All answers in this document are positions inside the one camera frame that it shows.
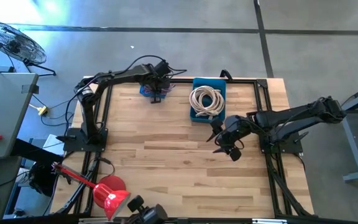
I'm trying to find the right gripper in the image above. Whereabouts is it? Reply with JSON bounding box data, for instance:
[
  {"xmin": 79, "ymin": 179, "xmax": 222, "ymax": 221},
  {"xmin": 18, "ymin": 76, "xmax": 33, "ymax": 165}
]
[{"xmin": 206, "ymin": 114, "xmax": 254, "ymax": 154}]

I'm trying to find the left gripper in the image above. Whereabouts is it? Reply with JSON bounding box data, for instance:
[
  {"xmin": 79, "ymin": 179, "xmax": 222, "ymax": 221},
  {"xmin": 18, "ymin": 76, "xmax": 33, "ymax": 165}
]
[{"xmin": 141, "ymin": 73, "xmax": 171, "ymax": 105}]

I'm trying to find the white braided HDMI cable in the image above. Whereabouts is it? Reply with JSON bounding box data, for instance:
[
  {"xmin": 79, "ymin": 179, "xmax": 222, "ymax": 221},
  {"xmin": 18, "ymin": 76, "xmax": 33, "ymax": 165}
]
[{"xmin": 194, "ymin": 105, "xmax": 220, "ymax": 121}]

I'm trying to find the beige cable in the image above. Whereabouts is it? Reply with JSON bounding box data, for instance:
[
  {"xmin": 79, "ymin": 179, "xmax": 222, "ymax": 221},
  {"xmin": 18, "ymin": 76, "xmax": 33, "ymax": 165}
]
[{"xmin": 188, "ymin": 85, "xmax": 217, "ymax": 116}]

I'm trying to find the blue plastic bin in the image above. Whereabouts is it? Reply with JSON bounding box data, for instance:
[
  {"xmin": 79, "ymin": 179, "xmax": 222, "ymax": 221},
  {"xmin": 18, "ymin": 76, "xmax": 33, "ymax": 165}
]
[{"xmin": 190, "ymin": 77, "xmax": 227, "ymax": 124}]

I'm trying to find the red desk lamp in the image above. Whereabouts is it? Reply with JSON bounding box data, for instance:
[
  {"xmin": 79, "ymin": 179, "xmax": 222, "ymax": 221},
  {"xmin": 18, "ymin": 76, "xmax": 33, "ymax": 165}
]
[{"xmin": 53, "ymin": 161, "xmax": 132, "ymax": 221}]

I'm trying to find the pale grey box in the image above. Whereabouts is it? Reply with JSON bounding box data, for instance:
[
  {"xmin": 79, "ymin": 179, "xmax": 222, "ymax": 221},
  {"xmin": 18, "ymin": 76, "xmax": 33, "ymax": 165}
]
[{"xmin": 42, "ymin": 134, "xmax": 65, "ymax": 156}]

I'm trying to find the black flat bar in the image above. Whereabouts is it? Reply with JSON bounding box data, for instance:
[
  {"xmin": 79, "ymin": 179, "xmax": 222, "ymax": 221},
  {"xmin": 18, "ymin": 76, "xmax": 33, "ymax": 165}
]
[{"xmin": 11, "ymin": 138, "xmax": 64, "ymax": 164}]

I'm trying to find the black bag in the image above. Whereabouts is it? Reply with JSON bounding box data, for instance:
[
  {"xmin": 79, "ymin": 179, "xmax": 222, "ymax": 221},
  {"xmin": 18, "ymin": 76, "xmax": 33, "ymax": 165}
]
[{"xmin": 28, "ymin": 161, "xmax": 58, "ymax": 197}]

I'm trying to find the grey side table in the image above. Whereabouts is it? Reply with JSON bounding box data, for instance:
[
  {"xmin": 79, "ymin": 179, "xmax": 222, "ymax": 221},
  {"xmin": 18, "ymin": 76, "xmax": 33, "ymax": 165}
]
[{"xmin": 0, "ymin": 72, "xmax": 40, "ymax": 159}]

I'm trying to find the black floor fan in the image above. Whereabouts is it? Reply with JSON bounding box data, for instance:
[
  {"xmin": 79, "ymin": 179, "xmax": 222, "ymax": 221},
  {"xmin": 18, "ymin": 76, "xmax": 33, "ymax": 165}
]
[{"xmin": 0, "ymin": 20, "xmax": 57, "ymax": 77}]

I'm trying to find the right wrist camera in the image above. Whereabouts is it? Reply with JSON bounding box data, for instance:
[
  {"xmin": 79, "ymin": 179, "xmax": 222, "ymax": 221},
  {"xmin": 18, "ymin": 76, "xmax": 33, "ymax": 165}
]
[{"xmin": 228, "ymin": 146, "xmax": 243, "ymax": 162}]

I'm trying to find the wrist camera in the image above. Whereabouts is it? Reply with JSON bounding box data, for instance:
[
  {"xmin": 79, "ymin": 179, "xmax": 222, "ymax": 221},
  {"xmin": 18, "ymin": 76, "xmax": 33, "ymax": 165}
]
[
  {"xmin": 228, "ymin": 146, "xmax": 243, "ymax": 162},
  {"xmin": 154, "ymin": 60, "xmax": 171, "ymax": 77}
]

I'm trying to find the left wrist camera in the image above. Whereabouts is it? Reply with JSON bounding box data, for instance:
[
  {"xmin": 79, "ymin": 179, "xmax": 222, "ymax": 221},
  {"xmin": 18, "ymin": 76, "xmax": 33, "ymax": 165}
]
[{"xmin": 154, "ymin": 60, "xmax": 171, "ymax": 77}]

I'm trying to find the black aluminium table frame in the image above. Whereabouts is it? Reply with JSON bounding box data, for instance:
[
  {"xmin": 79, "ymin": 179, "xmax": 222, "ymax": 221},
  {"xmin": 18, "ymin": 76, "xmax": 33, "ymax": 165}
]
[{"xmin": 54, "ymin": 77, "xmax": 316, "ymax": 224}]

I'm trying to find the black cable loop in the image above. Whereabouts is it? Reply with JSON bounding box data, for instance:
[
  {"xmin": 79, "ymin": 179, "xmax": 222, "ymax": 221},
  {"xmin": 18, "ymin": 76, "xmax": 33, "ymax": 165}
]
[{"xmin": 219, "ymin": 68, "xmax": 234, "ymax": 79}]

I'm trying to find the silver metal bracket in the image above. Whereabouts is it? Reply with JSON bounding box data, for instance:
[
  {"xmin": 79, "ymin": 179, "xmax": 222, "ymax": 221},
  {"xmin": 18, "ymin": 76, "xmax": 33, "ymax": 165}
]
[{"xmin": 252, "ymin": 218, "xmax": 288, "ymax": 224}]

